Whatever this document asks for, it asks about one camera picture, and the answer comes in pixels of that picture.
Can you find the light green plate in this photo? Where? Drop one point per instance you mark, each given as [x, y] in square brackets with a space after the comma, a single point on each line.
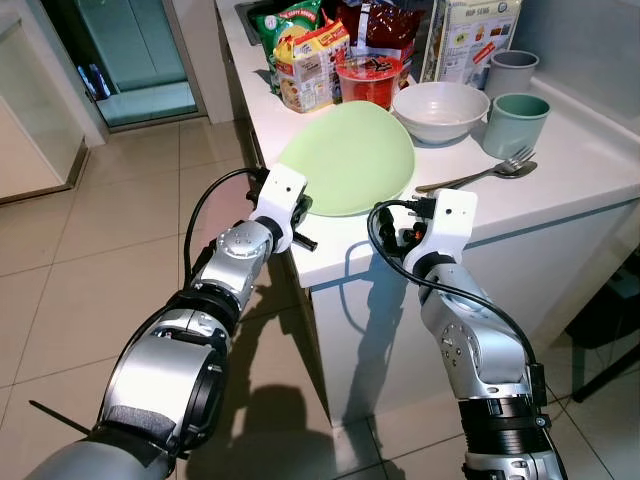
[350, 160]

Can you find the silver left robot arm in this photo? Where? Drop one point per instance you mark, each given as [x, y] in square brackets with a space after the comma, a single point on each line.
[160, 380]

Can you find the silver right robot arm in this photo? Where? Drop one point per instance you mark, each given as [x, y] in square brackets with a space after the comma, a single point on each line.
[480, 350]

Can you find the metal spoon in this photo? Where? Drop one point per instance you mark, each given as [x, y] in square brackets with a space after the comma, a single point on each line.
[515, 170]

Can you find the white ceramic bowl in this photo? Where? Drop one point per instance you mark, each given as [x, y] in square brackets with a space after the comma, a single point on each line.
[440, 112]

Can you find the metal fork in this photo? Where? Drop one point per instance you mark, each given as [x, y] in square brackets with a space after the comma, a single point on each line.
[520, 160]

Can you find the pale green cup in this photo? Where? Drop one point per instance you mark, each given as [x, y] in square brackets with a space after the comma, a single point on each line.
[515, 128]

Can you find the white kitchen counter cabinet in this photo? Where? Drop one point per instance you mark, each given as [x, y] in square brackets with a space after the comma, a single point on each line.
[560, 280]

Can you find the red cup noodle tub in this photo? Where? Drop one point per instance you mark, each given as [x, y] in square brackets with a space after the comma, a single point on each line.
[370, 82]

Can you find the yellow white noodle pack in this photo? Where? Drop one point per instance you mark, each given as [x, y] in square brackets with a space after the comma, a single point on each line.
[310, 65]

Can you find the grey cup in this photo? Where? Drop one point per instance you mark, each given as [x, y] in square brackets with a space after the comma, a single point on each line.
[512, 72]

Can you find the black chair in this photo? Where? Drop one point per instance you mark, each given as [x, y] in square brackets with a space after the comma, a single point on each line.
[600, 320]

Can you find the tall white cracker pack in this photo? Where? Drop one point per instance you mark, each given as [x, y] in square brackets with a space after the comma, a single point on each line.
[475, 35]

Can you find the dark red snack bag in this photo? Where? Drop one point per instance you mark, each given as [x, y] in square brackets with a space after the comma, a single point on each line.
[380, 25]

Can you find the green snack bag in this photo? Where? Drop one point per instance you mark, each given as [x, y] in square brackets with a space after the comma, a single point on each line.
[285, 18]

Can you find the teal glass door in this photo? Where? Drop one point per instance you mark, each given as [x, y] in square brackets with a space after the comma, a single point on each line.
[140, 50]

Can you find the dark blue bottle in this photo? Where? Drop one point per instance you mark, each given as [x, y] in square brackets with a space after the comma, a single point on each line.
[97, 82]

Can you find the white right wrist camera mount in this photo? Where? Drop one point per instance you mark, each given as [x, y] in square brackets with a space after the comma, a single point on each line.
[445, 225]

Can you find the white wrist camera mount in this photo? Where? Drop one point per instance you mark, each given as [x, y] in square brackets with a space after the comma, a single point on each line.
[280, 195]
[445, 225]

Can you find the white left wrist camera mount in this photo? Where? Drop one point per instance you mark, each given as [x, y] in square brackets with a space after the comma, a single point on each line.
[280, 195]

